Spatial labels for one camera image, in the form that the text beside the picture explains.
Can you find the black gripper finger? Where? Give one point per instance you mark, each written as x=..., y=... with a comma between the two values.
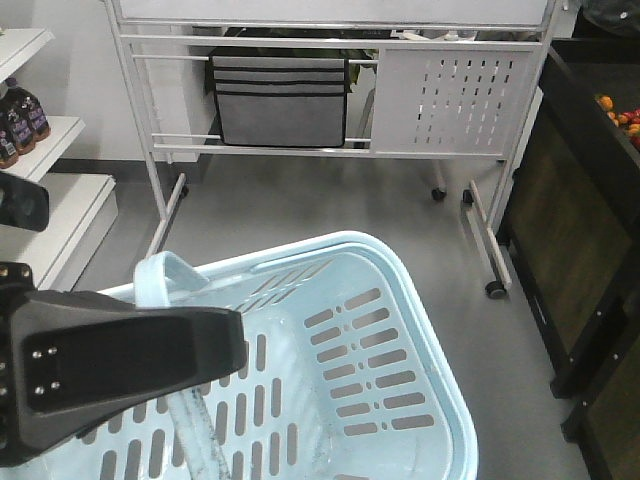
x=74, y=360

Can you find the light blue plastic basket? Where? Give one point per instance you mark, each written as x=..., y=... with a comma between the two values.
x=344, y=378

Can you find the white metal shelf unit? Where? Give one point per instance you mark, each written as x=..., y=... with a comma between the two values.
x=83, y=206

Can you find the grey fabric organizer pouch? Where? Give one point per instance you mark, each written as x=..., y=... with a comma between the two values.
x=281, y=102

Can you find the white rolling whiteboard stand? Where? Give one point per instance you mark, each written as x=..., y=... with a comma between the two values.
x=432, y=80

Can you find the dark wooden produce stand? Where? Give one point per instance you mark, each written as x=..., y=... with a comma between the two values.
x=572, y=227

